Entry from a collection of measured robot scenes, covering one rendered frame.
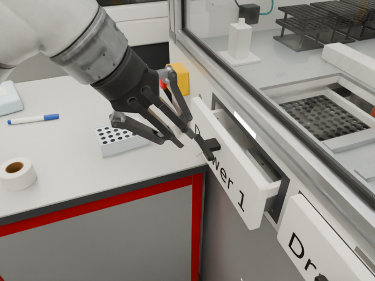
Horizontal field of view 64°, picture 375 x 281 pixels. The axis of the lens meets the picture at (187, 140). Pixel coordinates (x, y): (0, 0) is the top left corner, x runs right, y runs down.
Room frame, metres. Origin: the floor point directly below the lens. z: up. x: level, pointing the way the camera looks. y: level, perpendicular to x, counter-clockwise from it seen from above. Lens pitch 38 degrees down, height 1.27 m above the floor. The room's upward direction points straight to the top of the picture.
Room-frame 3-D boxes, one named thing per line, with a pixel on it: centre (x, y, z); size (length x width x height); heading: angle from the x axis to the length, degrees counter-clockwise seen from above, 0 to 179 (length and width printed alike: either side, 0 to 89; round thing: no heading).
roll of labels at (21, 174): (0.49, 0.39, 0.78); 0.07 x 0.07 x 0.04
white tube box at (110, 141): (0.63, 0.18, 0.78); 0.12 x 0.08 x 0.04; 116
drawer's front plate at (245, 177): (0.45, -0.07, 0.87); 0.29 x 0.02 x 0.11; 20
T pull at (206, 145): (0.44, -0.04, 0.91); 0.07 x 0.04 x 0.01; 20
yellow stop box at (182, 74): (0.76, 0.03, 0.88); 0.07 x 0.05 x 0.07; 20
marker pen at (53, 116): (0.73, 0.45, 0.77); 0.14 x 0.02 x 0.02; 104
